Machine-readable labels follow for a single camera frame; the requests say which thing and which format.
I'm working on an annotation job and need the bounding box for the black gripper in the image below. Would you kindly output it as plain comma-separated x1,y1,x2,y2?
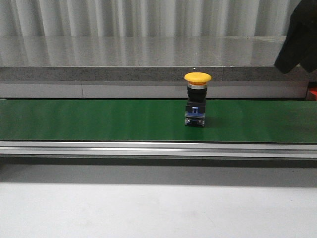
274,0,317,74

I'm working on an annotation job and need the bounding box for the green conveyor belt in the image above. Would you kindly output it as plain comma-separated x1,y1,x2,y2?
0,99,317,143

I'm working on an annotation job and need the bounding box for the white pleated curtain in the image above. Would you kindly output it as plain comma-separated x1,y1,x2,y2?
0,0,299,37

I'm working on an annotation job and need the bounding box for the grey stone counter ledge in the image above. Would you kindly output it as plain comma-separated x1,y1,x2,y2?
0,36,317,82

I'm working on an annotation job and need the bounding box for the aluminium conveyor frame rail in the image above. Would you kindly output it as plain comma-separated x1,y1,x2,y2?
0,141,317,160

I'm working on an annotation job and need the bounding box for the white panel under ledge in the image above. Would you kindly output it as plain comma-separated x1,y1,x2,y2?
0,81,309,99

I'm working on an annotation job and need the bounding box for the red plastic tray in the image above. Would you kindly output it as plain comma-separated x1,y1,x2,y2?
306,87,317,101

